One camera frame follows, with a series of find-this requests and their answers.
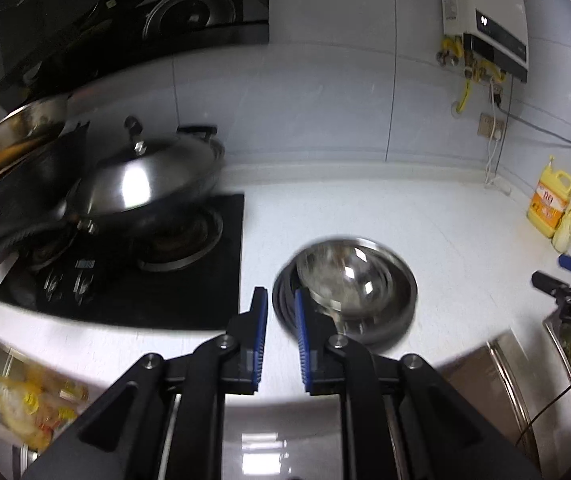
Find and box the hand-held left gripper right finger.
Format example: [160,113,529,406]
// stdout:
[294,289,542,480]

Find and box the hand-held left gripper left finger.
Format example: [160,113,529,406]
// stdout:
[20,286,270,480]

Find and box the small steel bowl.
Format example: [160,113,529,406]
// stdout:
[294,246,392,315]

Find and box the large steel bowl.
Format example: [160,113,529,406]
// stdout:
[272,236,419,347]

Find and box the pale yellow bottle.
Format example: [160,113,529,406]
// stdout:
[551,205,571,255]

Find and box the yellow detergent bottle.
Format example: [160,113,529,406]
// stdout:
[526,155,571,240]

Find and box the black gas stove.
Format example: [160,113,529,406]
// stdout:
[0,192,246,333]

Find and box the steel sink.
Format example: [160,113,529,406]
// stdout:
[438,312,571,471]

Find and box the black wok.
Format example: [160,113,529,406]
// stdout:
[56,126,227,247]

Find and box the steel wok lid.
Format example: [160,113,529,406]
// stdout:
[66,116,226,222]

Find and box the yellow gas pipe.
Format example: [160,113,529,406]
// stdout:
[437,35,507,117]

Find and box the yellow plastic bag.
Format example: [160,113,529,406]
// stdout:
[0,364,92,452]

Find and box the black frying pan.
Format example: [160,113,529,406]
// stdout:
[0,122,92,262]

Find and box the white water heater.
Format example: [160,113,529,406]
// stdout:
[437,0,530,84]

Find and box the steel basin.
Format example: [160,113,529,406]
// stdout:
[0,92,74,159]

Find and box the black range hood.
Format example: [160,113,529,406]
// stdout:
[0,0,271,92]

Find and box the thin black cable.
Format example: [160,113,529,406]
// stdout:
[514,367,571,454]

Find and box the white power cable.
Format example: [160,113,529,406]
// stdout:
[484,132,512,197]

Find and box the grey wall cable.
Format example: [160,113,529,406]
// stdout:
[494,84,571,150]

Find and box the wall socket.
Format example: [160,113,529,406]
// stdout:
[479,113,507,140]

